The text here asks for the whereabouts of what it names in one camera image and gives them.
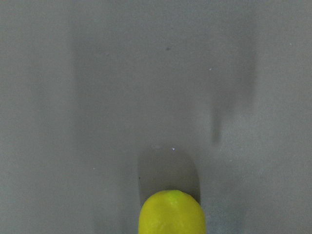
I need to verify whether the yellow lemon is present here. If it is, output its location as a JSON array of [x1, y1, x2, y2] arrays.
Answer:
[[138, 190, 207, 234]]

